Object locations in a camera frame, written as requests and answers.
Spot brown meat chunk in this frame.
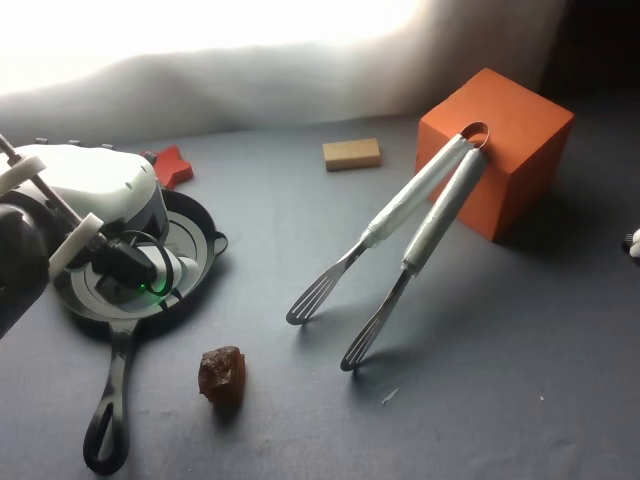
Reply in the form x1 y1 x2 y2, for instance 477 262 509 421
198 344 247 406

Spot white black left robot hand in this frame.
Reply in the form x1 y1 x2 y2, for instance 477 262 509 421
14 134 202 312

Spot tan wooden block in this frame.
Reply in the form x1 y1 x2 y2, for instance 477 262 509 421
322 137 383 173

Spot black cast iron skillet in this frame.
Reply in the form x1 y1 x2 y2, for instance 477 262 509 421
52 187 230 476

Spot grey table cloth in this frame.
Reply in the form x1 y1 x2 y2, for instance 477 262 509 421
0 107 640 480

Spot orange cube block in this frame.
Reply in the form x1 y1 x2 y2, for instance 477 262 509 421
414 68 575 245

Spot red star block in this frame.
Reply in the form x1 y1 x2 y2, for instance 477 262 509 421
139 144 195 191

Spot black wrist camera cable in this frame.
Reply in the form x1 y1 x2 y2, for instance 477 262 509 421
102 228 184 314

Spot metal tongs with taped handles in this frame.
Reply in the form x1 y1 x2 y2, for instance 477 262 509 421
285 121 491 374

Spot white backdrop cloth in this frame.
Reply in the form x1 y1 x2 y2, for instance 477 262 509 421
0 0 566 159

